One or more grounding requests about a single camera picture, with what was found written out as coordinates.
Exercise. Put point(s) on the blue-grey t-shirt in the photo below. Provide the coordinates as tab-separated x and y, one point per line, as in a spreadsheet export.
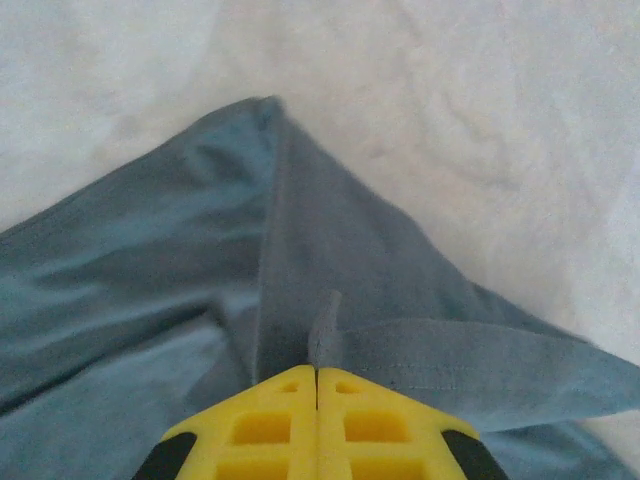
200	260

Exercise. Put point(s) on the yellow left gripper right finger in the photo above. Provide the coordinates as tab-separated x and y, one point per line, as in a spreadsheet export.
380	430

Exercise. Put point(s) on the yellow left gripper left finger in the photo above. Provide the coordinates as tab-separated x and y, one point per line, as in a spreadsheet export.
260	430

